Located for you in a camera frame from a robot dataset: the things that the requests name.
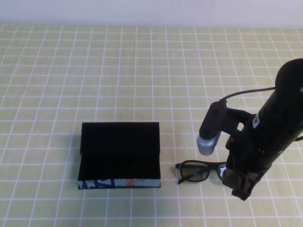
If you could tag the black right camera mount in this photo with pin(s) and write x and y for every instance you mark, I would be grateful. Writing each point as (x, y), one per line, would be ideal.
(234, 118)

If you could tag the black printed glasses case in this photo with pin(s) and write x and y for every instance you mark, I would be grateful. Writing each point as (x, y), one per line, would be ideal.
(118, 142)

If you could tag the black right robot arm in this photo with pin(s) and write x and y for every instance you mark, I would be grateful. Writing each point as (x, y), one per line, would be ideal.
(288, 78)

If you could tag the black framed glasses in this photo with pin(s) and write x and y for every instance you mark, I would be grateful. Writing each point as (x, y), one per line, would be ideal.
(214, 167)

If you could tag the right wrist camera black silver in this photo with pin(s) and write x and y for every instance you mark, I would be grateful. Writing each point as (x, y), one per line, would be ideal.
(210, 123)

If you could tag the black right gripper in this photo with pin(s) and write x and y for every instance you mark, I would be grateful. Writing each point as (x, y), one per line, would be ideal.
(255, 146)

